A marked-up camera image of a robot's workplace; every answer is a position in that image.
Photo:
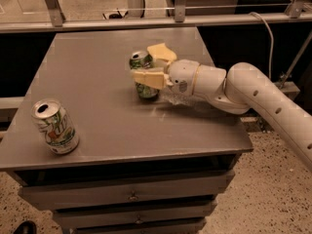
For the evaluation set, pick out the black shoe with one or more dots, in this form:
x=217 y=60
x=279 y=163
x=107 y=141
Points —
x=27 y=227

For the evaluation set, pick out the metal railing frame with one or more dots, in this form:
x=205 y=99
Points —
x=71 y=15

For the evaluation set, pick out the middle drawer with knob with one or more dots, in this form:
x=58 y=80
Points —
x=135 y=214

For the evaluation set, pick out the bottom drawer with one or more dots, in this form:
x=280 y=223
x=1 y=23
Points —
x=177 y=226

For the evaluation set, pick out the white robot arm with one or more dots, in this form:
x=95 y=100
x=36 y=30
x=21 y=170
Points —
x=236 y=90

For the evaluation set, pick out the green soda can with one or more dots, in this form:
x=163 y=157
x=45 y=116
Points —
x=142 y=59

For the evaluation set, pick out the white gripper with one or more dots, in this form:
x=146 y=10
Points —
x=180 y=74

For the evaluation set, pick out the white 7up can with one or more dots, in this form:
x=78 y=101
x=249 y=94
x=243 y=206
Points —
x=54 y=123

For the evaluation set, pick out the drawer with knob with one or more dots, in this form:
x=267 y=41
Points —
x=127 y=190
x=135 y=214

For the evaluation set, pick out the grey drawer cabinet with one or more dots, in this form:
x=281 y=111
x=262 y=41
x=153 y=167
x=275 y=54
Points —
x=121 y=136

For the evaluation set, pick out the yellow sponge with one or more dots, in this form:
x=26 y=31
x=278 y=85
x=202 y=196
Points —
x=161 y=51

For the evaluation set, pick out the top drawer with knob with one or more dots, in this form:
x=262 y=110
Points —
x=127 y=190

